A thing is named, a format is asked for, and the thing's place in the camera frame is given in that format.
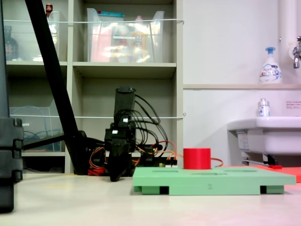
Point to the large clear storage bin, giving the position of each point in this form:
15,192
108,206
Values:
124,42

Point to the red cylinder block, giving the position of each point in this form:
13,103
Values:
197,159

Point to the small red flat piece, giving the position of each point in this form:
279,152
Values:
275,167

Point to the white sink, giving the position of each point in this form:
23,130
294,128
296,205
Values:
277,136

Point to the notched black stack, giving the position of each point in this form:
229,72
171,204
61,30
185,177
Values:
9,164

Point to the metal faucet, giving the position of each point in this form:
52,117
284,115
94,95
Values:
296,56

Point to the white blue soap pump bottle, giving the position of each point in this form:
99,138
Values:
270,70

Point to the thick black tripod leg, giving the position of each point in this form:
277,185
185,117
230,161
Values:
54,82

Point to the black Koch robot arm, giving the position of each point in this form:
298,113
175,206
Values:
124,101

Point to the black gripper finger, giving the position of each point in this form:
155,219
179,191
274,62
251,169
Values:
114,167
124,162

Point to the thin black tripod leg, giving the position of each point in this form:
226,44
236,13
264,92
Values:
44,142

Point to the green shape sorter board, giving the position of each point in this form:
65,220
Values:
211,182

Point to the white wall sign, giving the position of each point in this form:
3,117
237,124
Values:
294,104

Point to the beige shelf unit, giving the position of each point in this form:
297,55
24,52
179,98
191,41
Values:
124,70

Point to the red arm base mount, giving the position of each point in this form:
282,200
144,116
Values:
94,171

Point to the small clear sanitizer bottle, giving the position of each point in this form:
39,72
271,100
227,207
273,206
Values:
263,109

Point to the dark glass bottle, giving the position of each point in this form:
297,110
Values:
10,47

